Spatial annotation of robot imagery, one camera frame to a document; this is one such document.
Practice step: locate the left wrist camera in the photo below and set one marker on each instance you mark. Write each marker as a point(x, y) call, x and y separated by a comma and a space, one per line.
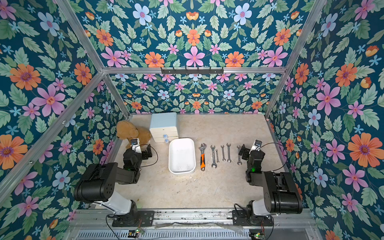
point(135, 145)

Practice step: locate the light blue box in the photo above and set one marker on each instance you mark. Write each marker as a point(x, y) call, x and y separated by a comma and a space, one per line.
point(164, 127)

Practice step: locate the aluminium front rail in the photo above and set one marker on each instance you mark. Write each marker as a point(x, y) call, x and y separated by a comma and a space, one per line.
point(194, 224)

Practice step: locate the brown teddy bear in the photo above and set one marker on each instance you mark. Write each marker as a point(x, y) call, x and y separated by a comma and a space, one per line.
point(128, 131)

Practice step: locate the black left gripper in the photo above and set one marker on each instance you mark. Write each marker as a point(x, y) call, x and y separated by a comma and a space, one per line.
point(145, 156)

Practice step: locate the white plastic storage box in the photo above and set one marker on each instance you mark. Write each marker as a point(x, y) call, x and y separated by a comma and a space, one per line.
point(182, 156)

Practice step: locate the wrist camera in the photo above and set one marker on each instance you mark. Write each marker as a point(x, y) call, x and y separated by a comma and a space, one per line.
point(135, 145)
point(256, 146)

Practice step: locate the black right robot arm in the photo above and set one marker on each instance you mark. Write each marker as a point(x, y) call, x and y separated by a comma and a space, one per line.
point(280, 194)

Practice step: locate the black hook rail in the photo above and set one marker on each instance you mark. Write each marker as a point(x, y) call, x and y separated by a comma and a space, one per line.
point(187, 71)

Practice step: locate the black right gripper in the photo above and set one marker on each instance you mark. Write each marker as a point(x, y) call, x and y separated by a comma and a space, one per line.
point(245, 153)

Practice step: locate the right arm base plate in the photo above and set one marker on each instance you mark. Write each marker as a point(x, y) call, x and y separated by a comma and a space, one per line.
point(240, 218)

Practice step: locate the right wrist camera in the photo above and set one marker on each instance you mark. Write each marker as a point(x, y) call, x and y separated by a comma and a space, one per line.
point(256, 146)

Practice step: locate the orange handled adjustable wrench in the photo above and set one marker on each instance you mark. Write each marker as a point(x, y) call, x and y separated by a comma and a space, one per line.
point(202, 157)

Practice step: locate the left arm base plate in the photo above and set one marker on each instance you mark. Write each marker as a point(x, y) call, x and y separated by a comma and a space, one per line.
point(135, 219)

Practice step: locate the small silver open-end wrench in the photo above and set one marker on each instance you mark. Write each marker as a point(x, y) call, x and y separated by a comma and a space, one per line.
point(223, 153)

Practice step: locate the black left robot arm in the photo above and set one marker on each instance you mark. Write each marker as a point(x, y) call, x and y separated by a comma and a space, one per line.
point(97, 184)

